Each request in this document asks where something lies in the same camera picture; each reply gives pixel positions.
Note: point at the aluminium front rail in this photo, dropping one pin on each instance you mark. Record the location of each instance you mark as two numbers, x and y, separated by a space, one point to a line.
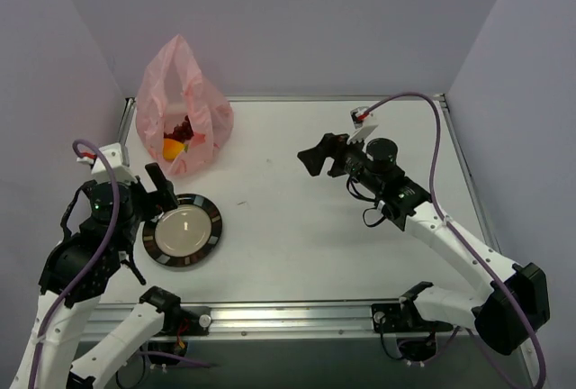
291 320

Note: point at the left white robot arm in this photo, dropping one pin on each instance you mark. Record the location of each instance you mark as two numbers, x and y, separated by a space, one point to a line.
75 277

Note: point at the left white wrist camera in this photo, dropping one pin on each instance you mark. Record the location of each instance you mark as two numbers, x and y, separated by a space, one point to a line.
117 156

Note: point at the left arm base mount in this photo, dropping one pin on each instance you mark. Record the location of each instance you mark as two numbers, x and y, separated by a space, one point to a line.
188 322

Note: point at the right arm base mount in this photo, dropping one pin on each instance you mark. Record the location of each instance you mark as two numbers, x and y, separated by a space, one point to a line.
404 337

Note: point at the pink plastic bag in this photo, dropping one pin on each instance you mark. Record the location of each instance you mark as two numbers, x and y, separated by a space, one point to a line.
172 87

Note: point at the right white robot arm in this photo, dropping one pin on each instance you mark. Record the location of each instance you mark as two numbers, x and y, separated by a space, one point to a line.
509 301

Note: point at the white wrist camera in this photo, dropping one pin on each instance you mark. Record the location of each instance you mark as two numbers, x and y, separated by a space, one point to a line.
364 123
117 156

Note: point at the dark red fake grapes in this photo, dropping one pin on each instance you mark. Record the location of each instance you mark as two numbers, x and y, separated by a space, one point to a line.
182 132

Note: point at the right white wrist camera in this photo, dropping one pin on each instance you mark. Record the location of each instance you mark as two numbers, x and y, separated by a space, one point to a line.
364 123

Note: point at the orange yellow fake mango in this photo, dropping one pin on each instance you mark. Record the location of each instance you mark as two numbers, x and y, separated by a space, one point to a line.
172 149

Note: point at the black rimmed round plate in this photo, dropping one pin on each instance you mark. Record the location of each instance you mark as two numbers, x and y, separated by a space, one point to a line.
186 235

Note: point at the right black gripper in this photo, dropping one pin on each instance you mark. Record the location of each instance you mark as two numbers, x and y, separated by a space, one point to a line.
336 158

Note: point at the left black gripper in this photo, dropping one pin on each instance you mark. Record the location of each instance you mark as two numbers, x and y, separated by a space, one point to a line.
153 196

